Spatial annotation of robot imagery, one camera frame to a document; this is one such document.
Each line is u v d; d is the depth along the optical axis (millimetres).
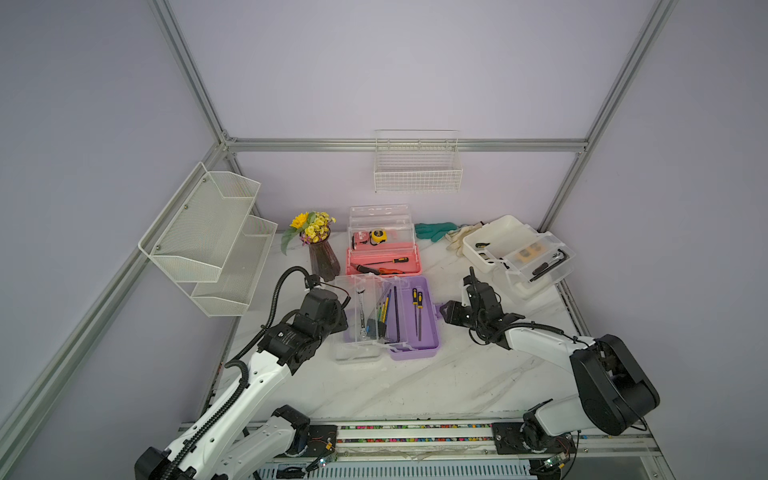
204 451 392
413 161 956
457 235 1174
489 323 689
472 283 782
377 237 1073
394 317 879
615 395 431
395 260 1108
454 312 801
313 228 868
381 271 1061
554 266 957
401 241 1135
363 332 805
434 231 1189
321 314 573
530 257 1005
